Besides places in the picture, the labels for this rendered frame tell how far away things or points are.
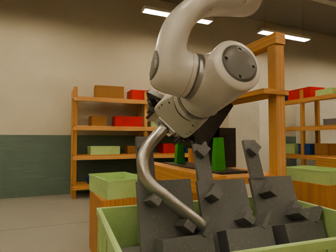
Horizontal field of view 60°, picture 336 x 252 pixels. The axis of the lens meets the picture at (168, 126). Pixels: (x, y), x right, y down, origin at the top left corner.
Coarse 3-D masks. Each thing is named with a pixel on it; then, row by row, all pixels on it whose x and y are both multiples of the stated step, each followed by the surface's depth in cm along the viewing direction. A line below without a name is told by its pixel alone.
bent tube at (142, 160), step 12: (156, 120) 76; (156, 132) 73; (168, 132) 77; (144, 144) 72; (156, 144) 73; (144, 156) 70; (144, 168) 69; (144, 180) 69; (156, 192) 69; (168, 192) 70; (168, 204) 69; (180, 204) 70; (192, 216) 70
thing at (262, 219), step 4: (260, 212) 80; (264, 212) 78; (268, 212) 76; (256, 216) 80; (260, 216) 78; (264, 216) 76; (268, 216) 76; (256, 220) 79; (260, 220) 77; (264, 220) 75; (268, 220) 75; (256, 224) 77; (260, 224) 75; (264, 224) 74; (264, 228) 74
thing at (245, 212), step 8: (216, 184) 80; (208, 192) 78; (216, 192) 75; (208, 200) 78; (216, 200) 76; (240, 208) 80; (248, 208) 79; (240, 216) 76; (248, 216) 74; (240, 224) 78; (248, 224) 75
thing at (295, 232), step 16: (256, 144) 88; (256, 160) 88; (256, 176) 86; (272, 176) 88; (288, 176) 90; (256, 192) 84; (288, 192) 88; (256, 208) 82; (272, 208) 84; (272, 224) 82; (288, 224) 77; (304, 224) 78; (320, 224) 80; (288, 240) 75; (304, 240) 77
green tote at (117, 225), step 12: (252, 204) 97; (312, 204) 86; (108, 216) 82; (120, 216) 83; (132, 216) 84; (324, 216) 81; (108, 228) 63; (120, 228) 83; (132, 228) 84; (324, 228) 81; (108, 240) 57; (120, 240) 83; (132, 240) 84; (312, 240) 55; (324, 240) 55
